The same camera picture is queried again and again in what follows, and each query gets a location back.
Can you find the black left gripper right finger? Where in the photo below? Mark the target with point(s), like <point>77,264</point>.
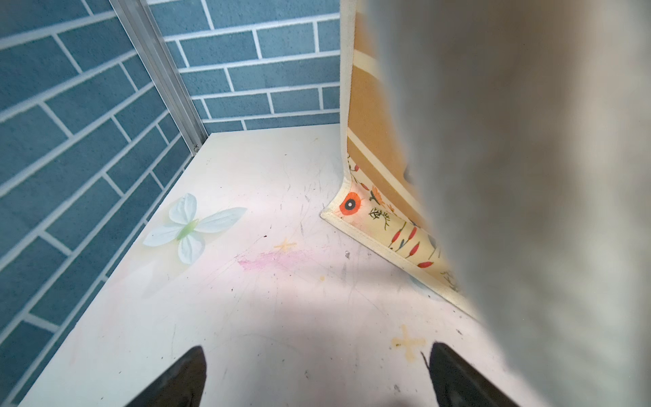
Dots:
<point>457,383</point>

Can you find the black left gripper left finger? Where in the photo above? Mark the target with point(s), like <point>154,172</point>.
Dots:
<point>182,384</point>

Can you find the cream floral tote bag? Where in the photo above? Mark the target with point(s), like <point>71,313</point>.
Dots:
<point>526,126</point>

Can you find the white fabric flower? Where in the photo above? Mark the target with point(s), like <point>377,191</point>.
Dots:
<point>187,231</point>

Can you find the aluminium corner post left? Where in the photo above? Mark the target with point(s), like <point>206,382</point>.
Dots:
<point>143,31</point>

